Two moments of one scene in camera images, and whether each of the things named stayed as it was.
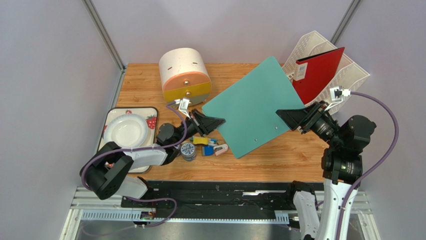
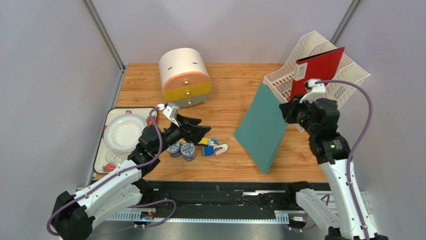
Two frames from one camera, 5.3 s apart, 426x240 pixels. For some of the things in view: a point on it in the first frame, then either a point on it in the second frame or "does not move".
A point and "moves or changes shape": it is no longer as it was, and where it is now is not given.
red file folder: x=314 y=74 does not move
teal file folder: x=249 y=107 moves or changes shape
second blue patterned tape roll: x=188 y=151 does not move
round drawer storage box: x=185 y=73 does not move
